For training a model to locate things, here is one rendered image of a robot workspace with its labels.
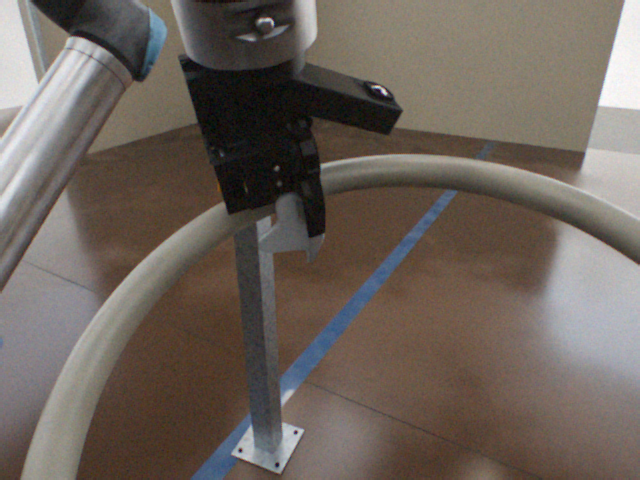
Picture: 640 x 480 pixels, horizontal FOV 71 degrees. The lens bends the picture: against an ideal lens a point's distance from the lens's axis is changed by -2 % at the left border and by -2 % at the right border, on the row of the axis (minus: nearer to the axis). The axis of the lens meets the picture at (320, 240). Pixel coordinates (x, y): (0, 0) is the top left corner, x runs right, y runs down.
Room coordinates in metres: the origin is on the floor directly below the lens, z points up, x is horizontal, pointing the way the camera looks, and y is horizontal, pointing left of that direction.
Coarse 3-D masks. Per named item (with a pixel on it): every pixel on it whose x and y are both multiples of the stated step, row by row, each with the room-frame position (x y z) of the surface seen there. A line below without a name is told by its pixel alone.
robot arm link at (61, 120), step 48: (96, 0) 0.80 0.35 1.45; (96, 48) 0.77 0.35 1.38; (144, 48) 0.82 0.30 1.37; (48, 96) 0.71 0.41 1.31; (96, 96) 0.74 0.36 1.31; (0, 144) 0.66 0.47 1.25; (48, 144) 0.67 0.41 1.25; (0, 192) 0.60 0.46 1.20; (48, 192) 0.64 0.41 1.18; (0, 240) 0.57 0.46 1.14; (0, 288) 0.56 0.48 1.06
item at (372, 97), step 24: (312, 72) 0.36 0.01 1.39; (336, 72) 0.39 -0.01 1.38; (288, 96) 0.34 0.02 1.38; (312, 96) 0.34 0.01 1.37; (336, 96) 0.35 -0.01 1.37; (360, 96) 0.36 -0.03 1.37; (384, 96) 0.38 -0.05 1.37; (336, 120) 0.36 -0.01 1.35; (360, 120) 0.36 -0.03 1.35; (384, 120) 0.37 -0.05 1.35
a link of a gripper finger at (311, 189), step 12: (312, 168) 0.35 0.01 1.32; (312, 180) 0.34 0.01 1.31; (300, 192) 0.35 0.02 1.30; (312, 192) 0.34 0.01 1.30; (312, 204) 0.34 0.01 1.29; (324, 204) 0.35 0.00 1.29; (312, 216) 0.35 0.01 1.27; (324, 216) 0.35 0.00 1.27; (312, 228) 0.36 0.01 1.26; (324, 228) 0.36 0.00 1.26
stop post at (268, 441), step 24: (240, 240) 1.11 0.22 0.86; (240, 264) 1.12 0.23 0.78; (264, 264) 1.12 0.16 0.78; (240, 288) 1.12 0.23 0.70; (264, 288) 1.11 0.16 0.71; (240, 312) 1.12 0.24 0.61; (264, 312) 1.10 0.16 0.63; (264, 336) 1.09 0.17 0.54; (264, 360) 1.09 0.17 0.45; (264, 384) 1.10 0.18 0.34; (264, 408) 1.10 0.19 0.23; (264, 432) 1.10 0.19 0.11; (288, 432) 1.19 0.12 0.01; (240, 456) 1.08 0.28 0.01; (264, 456) 1.08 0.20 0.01; (288, 456) 1.08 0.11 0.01
